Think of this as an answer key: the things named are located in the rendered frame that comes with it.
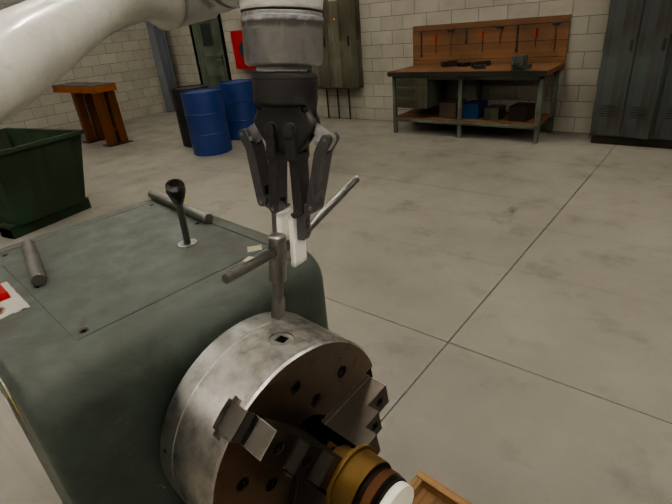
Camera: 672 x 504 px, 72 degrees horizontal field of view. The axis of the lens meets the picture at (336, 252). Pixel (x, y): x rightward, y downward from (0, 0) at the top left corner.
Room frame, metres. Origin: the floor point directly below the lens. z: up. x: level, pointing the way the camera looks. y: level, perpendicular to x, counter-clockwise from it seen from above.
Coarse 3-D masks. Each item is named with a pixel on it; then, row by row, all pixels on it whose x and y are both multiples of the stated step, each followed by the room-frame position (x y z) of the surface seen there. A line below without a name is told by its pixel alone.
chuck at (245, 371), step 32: (288, 320) 0.56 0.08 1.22; (256, 352) 0.48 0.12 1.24; (288, 352) 0.47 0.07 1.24; (320, 352) 0.49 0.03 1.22; (352, 352) 0.53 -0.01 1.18; (224, 384) 0.44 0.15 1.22; (256, 384) 0.43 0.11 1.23; (288, 384) 0.45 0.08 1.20; (320, 384) 0.49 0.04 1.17; (352, 384) 0.53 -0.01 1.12; (192, 416) 0.43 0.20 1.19; (288, 416) 0.44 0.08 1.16; (192, 448) 0.40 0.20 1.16; (224, 448) 0.38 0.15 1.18; (192, 480) 0.38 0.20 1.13; (224, 480) 0.37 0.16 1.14; (256, 480) 0.40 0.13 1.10; (288, 480) 0.43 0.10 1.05
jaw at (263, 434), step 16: (240, 400) 0.42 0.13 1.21; (224, 416) 0.41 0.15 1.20; (240, 416) 0.40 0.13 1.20; (256, 416) 0.41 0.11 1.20; (224, 432) 0.40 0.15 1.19; (240, 432) 0.40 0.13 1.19; (256, 432) 0.39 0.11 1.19; (272, 432) 0.38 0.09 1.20; (288, 432) 0.40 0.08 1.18; (304, 432) 0.44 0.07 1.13; (256, 448) 0.38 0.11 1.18; (272, 448) 0.38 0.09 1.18; (288, 448) 0.39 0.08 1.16; (304, 448) 0.39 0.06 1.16; (320, 448) 0.40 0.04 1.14; (288, 464) 0.38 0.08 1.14; (304, 464) 0.38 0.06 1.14; (320, 464) 0.39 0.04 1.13; (336, 464) 0.39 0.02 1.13; (320, 480) 0.37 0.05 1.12
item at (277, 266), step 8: (272, 240) 0.51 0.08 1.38; (280, 240) 0.51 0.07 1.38; (272, 248) 0.51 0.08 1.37; (280, 248) 0.51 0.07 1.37; (280, 256) 0.51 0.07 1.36; (272, 264) 0.51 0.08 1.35; (280, 264) 0.50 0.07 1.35; (272, 272) 0.50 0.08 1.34; (280, 272) 0.50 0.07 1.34; (272, 280) 0.50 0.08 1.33; (280, 280) 0.50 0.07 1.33; (272, 288) 0.51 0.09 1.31; (280, 288) 0.51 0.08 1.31; (280, 296) 0.50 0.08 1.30; (272, 304) 0.51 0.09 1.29; (280, 304) 0.50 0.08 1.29; (272, 312) 0.50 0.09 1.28; (280, 312) 0.50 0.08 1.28
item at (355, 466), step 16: (336, 448) 0.42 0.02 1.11; (352, 448) 0.43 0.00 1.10; (368, 448) 0.42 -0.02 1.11; (352, 464) 0.39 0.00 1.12; (368, 464) 0.39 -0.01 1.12; (384, 464) 0.40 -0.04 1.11; (336, 480) 0.38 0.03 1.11; (352, 480) 0.37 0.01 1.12; (368, 480) 0.37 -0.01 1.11; (384, 480) 0.37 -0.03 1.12; (400, 480) 0.37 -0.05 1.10; (336, 496) 0.37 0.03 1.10; (352, 496) 0.36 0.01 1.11; (368, 496) 0.35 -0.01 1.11
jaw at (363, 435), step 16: (368, 384) 0.53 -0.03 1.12; (384, 384) 0.52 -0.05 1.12; (352, 400) 0.51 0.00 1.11; (368, 400) 0.50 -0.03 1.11; (384, 400) 0.52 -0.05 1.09; (320, 416) 0.49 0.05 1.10; (336, 416) 0.48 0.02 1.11; (352, 416) 0.48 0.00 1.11; (368, 416) 0.47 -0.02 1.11; (320, 432) 0.50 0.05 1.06; (336, 432) 0.46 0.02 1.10; (352, 432) 0.45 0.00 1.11; (368, 432) 0.45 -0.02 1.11
